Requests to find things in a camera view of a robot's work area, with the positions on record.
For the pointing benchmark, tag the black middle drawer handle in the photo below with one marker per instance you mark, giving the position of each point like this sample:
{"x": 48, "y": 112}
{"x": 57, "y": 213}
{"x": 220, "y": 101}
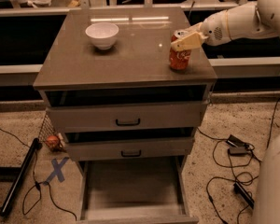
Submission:
{"x": 131, "y": 153}

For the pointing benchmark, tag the red coke can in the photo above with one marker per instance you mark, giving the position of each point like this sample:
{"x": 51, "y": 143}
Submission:
{"x": 179, "y": 59}

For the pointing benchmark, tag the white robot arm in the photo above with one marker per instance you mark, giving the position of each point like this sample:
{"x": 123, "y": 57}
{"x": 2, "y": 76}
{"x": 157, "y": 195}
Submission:
{"x": 251, "y": 20}

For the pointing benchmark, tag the black bar right floor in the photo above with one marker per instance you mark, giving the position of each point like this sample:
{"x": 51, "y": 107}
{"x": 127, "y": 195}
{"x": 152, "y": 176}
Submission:
{"x": 239, "y": 189}

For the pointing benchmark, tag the middle grey drawer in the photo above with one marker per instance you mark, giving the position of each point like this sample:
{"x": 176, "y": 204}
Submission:
{"x": 110, "y": 150}

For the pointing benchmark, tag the top grey drawer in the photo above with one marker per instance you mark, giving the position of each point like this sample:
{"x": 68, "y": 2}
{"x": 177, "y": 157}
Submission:
{"x": 102, "y": 117}

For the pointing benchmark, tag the black drawer handle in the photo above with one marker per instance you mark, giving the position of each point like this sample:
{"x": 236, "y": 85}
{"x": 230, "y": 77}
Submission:
{"x": 131, "y": 153}
{"x": 127, "y": 123}

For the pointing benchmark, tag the orange ball in net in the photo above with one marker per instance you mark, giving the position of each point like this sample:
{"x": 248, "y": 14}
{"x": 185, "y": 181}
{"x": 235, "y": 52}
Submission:
{"x": 53, "y": 142}

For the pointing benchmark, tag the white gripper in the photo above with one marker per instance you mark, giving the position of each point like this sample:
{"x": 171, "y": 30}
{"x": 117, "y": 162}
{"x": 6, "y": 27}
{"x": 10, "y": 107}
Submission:
{"x": 215, "y": 30}

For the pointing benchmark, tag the black top drawer handle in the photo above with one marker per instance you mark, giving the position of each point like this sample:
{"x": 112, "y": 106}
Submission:
{"x": 127, "y": 123}

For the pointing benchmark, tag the wire mesh basket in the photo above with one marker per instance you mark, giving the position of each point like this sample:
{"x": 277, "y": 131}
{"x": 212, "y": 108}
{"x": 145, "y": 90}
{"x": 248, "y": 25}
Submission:
{"x": 46, "y": 130}

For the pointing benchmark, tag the white ceramic bowl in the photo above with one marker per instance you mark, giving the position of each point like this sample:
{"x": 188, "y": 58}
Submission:
{"x": 103, "y": 35}

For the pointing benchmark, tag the bottom grey open drawer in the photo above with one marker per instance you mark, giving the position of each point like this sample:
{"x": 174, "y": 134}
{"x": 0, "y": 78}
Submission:
{"x": 134, "y": 191}

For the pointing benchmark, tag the grey drawer cabinet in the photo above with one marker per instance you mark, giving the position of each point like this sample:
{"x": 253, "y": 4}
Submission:
{"x": 135, "y": 70}

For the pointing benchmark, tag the blue tape cross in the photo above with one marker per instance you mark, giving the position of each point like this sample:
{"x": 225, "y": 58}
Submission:
{"x": 57, "y": 170}

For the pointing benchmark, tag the black pole left floor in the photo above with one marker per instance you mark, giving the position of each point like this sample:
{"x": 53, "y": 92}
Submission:
{"x": 16, "y": 185}

